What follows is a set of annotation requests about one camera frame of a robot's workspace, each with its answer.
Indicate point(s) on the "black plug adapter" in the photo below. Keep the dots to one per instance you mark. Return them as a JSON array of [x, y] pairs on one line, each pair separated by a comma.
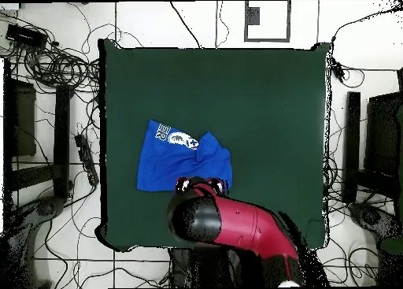
[[338, 70]]

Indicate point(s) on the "black metal frame stand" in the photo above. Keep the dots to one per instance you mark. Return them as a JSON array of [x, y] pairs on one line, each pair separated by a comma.
[[62, 137], [352, 137]]

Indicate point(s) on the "black power strip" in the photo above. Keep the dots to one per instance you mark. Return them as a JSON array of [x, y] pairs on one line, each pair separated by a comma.
[[86, 158]]

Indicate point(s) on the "blue printed T-shirt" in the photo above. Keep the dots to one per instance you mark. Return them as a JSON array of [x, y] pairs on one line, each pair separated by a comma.
[[170, 166]]

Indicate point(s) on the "dark grey floor stand base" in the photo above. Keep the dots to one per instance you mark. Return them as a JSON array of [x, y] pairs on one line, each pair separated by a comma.
[[371, 216], [45, 208]]

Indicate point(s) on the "black electronics box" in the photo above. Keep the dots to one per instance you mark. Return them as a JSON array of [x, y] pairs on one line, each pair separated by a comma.
[[26, 36]]

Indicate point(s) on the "dark green round object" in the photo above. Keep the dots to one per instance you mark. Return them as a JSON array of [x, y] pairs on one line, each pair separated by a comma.
[[392, 245]]

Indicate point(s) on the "small dark grey square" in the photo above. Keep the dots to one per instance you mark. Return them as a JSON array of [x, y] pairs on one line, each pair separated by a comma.
[[253, 16]]

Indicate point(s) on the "grey square floor frame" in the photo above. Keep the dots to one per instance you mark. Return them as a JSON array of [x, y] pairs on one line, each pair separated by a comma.
[[267, 40]]

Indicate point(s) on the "dark green table cloth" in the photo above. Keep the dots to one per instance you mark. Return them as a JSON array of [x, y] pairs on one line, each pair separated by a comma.
[[252, 112]]

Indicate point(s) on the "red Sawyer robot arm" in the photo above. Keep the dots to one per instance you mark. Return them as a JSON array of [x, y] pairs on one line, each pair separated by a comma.
[[245, 226]]

